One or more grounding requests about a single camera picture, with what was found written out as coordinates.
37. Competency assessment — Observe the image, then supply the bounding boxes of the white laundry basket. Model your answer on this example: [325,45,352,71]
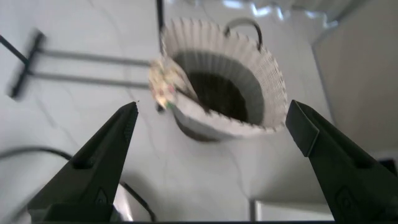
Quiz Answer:
[160,17,289,143]

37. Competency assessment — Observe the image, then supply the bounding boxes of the cream printed shorts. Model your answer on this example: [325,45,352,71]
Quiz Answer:
[148,57,191,110]

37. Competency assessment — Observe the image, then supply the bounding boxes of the black cable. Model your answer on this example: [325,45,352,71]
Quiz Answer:
[0,146,74,162]

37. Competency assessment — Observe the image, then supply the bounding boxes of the black clothes rack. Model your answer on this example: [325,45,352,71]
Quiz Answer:
[0,0,165,100]

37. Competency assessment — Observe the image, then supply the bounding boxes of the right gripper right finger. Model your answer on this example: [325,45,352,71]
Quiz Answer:
[285,99,398,222]

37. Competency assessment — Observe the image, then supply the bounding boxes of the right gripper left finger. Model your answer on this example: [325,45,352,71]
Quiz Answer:
[27,101,139,222]

